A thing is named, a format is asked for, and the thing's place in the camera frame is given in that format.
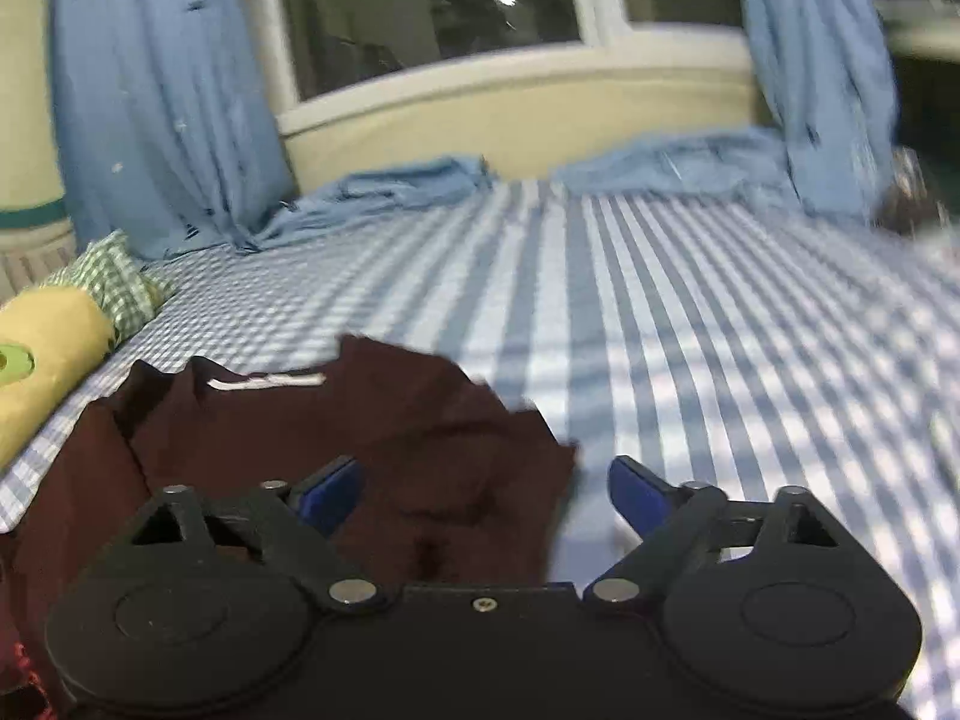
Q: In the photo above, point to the maroon printed shirt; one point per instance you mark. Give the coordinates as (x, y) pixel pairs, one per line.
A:
(262, 450)

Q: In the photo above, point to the white framed window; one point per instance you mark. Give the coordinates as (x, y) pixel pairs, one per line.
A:
(435, 7)

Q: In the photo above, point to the clear shiny object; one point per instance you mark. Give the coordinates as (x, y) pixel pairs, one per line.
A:
(909, 187)

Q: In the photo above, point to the teal trimmed headboard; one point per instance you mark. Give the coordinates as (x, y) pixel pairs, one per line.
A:
(30, 240)

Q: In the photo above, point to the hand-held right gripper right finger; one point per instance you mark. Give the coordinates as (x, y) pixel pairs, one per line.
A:
(637, 495)

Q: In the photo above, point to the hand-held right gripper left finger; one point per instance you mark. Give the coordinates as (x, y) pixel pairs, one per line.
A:
(330, 495)

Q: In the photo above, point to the green checked pillow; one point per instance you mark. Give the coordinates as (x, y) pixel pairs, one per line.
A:
(112, 285)

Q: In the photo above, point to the blue checked bed sheet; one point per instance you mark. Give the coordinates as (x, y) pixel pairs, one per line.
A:
(712, 360)

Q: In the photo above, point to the blue star curtain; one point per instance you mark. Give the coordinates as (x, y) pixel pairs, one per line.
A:
(810, 90)
(165, 105)

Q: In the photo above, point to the yellow bolster pillow green ends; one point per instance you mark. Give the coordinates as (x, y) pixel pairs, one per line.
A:
(45, 360)

